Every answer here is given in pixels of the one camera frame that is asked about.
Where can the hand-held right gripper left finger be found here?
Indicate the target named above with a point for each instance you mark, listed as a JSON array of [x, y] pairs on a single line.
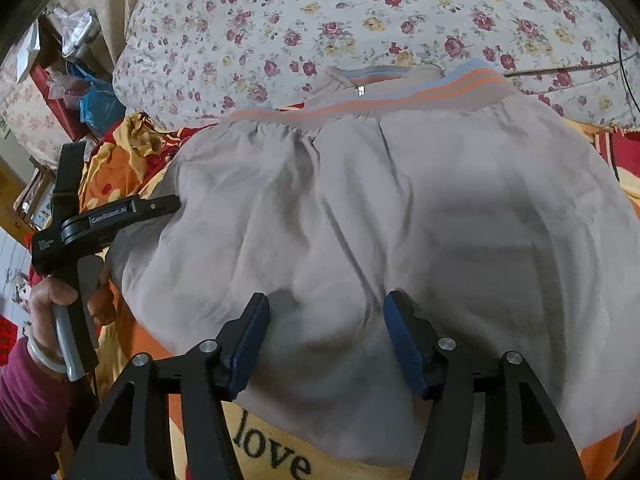
[[245, 350]]

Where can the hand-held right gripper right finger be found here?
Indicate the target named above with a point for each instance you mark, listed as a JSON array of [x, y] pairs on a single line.
[[405, 347]]

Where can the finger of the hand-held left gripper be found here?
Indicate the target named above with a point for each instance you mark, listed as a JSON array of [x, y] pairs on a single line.
[[162, 203]]

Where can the beige zip jacket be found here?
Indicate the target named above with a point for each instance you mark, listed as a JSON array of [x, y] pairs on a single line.
[[375, 220]]

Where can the person's left forearm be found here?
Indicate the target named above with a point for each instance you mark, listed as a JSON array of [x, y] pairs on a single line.
[[30, 410]]

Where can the person's left hand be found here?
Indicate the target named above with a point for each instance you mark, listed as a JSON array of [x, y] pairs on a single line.
[[42, 310]]

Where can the wooden chair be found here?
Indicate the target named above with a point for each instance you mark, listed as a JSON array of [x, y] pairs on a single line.
[[37, 195]]

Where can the red orange yellow printed blanket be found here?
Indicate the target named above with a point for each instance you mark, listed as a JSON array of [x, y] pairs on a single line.
[[125, 160]]

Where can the blue plastic bag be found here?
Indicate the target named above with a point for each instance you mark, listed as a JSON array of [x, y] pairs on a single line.
[[97, 102]]

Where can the red bag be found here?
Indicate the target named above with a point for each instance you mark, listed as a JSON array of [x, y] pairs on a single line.
[[55, 105]]

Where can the clear plastic bag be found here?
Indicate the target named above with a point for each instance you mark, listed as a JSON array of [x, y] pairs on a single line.
[[62, 85]]

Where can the silver plastic wrap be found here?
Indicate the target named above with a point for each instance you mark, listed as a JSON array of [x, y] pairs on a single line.
[[80, 30]]

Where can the beige curtain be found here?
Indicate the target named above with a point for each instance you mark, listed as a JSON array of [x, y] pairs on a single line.
[[120, 5]]

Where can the floral quilt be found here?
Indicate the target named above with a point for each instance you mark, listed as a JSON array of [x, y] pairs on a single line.
[[400, 10]]

